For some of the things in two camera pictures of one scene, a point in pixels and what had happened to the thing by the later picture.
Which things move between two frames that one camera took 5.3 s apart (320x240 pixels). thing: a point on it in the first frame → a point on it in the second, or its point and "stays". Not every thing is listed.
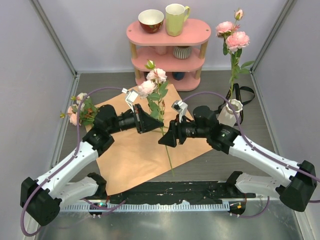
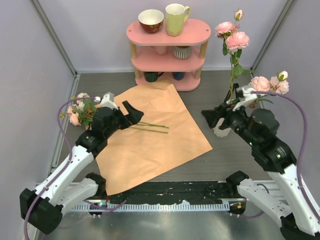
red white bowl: (151, 21) stays
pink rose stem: (154, 88) → (279, 84)
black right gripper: (174, 132) → (225, 111)
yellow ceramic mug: (175, 18) stays
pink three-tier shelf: (181, 57) stays
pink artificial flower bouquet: (87, 113) stays
